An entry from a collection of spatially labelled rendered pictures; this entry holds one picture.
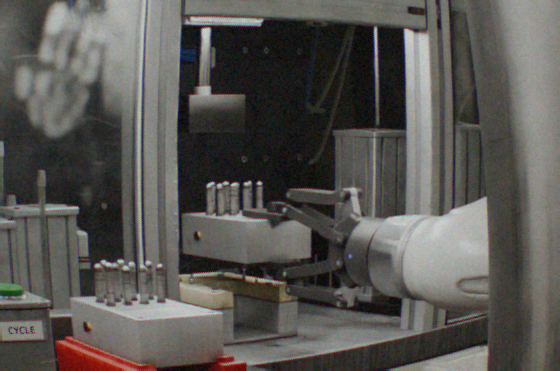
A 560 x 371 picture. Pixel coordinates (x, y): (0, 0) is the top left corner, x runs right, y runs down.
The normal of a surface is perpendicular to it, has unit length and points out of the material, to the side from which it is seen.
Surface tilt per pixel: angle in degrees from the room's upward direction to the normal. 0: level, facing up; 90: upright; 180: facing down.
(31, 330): 90
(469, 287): 108
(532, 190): 82
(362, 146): 90
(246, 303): 90
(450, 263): 82
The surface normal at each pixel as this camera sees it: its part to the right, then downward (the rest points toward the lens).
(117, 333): -0.77, 0.03
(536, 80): -0.30, -0.11
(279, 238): 0.64, 0.03
